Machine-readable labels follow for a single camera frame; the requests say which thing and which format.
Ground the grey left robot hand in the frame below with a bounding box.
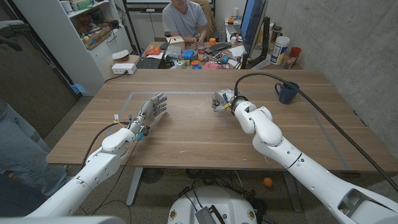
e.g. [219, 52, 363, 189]
[129, 92, 168, 138]

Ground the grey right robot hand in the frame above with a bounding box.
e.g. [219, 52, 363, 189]
[211, 88, 241, 113]

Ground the clear plastic cup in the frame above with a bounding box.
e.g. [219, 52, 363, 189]
[282, 53, 296, 69]

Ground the pink cloth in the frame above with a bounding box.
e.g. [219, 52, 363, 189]
[201, 61, 221, 70]

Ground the black laptop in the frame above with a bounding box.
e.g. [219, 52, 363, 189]
[136, 39, 172, 70]

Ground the white power box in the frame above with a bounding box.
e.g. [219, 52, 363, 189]
[111, 63, 137, 75]

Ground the black keyboard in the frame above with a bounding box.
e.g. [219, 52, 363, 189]
[204, 42, 233, 55]

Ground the cluttered wooden desk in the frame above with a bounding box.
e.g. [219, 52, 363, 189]
[136, 40, 302, 70]

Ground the orange toy drill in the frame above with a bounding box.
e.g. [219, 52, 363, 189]
[144, 45, 162, 57]

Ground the dark blue mug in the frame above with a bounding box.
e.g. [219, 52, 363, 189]
[274, 81, 301, 105]

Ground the white cap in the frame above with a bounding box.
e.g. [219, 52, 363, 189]
[111, 49, 130, 62]

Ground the round floor fan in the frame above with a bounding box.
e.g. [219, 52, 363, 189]
[141, 167, 165, 185]

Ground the white canister blue label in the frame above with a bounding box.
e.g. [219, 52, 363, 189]
[269, 35, 291, 65]

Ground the black monitor stand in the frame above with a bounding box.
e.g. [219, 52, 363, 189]
[241, 17, 271, 70]

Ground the small wooden box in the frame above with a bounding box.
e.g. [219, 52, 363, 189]
[165, 35, 186, 50]

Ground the grey table leg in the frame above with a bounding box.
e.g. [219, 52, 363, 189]
[126, 167, 144, 207]
[282, 170, 303, 213]

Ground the brown chair back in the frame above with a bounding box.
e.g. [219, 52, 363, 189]
[192, 0, 217, 40]

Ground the computer monitor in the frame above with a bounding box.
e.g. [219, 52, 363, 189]
[239, 0, 269, 58]

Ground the dark jar black lid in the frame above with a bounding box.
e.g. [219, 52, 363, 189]
[270, 26, 283, 44]

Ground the seated person grey t-shirt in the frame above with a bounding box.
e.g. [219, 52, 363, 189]
[161, 0, 208, 47]

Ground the cardboard box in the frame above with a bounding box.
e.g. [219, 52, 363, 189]
[82, 25, 113, 50]

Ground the white shelf unit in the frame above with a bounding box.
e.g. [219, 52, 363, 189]
[12, 0, 134, 96]

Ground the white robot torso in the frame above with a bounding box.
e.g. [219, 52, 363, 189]
[167, 185, 258, 224]

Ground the standing person in jeans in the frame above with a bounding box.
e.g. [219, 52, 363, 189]
[0, 99, 72, 197]

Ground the dark grey work glove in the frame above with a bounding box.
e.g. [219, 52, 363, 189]
[0, 20, 25, 38]
[0, 35, 23, 52]

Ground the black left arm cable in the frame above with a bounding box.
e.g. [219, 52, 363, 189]
[79, 113, 131, 172]

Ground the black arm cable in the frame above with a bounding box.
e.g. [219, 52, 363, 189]
[79, 113, 131, 172]
[233, 72, 398, 193]

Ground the black metal rack frame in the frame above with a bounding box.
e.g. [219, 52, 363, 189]
[122, 0, 144, 54]

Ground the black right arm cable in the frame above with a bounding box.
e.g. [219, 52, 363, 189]
[233, 72, 398, 193]

